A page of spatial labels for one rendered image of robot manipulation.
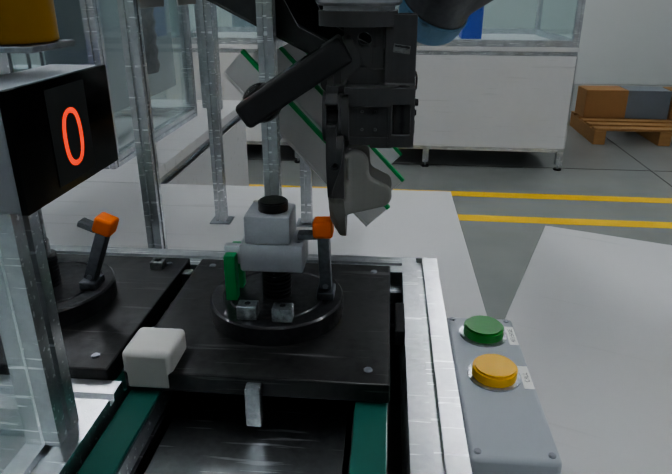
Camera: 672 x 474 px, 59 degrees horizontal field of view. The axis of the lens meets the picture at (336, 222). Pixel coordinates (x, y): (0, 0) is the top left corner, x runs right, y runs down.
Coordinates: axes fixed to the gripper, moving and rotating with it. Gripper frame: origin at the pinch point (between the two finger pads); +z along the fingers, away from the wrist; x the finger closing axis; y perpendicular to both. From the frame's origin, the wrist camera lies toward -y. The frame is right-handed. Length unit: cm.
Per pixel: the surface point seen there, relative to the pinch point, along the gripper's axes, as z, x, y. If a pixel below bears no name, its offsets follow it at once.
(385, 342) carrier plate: 10.3, -5.4, 5.2
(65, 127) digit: -13.7, -19.6, -15.4
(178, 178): 28, 101, -53
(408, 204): 21, 65, 10
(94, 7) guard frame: -18, 86, -63
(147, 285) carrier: 10.2, 4.2, -22.3
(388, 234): 21, 48, 6
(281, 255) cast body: 2.9, -2.2, -5.2
